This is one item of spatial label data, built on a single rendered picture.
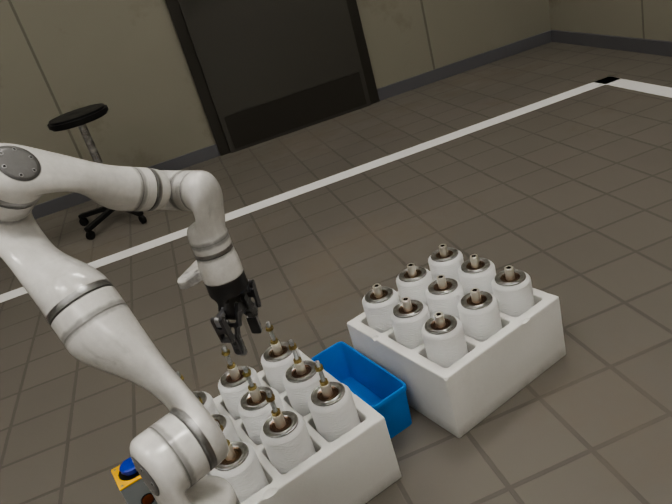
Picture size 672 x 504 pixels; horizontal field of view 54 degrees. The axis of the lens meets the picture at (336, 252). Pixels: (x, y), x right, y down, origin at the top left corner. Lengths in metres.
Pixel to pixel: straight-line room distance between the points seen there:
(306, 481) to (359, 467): 0.13
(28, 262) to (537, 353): 1.21
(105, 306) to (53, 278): 0.07
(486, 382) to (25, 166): 1.10
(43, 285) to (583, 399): 1.23
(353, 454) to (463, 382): 0.31
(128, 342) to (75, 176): 0.25
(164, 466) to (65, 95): 3.63
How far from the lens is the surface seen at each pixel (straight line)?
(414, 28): 4.65
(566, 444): 1.57
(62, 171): 0.97
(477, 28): 4.85
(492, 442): 1.59
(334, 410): 1.39
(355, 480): 1.48
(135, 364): 0.87
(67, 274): 0.90
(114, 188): 1.02
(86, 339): 0.87
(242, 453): 1.37
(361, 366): 1.77
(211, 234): 1.14
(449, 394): 1.52
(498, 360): 1.60
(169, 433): 0.85
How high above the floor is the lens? 1.11
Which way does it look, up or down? 26 degrees down
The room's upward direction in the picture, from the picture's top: 16 degrees counter-clockwise
